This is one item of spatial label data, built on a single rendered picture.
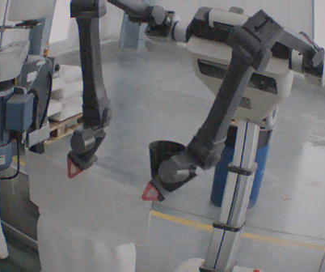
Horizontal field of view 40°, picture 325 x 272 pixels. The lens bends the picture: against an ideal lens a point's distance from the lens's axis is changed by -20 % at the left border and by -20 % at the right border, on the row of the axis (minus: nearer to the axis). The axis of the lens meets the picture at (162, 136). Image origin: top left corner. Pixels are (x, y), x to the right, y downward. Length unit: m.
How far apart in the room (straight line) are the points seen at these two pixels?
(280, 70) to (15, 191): 1.39
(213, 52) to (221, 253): 0.88
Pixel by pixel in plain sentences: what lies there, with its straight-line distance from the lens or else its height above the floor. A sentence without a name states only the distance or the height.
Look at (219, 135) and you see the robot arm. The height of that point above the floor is 1.24.
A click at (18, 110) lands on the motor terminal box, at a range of 1.31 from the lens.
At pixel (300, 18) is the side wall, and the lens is 9.34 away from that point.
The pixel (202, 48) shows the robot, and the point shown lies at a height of 1.40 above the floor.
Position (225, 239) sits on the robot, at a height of 0.62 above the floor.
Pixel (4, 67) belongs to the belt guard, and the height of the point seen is 1.41.
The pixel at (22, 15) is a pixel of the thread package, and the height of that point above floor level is 1.55.
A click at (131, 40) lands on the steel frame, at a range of 10.35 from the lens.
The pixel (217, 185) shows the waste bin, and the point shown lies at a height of 0.16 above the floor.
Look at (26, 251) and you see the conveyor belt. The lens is 2.28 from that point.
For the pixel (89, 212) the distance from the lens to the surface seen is 1.64.
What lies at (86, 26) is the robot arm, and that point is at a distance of 1.35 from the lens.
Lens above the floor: 1.64
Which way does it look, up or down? 18 degrees down
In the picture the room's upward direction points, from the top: 6 degrees clockwise
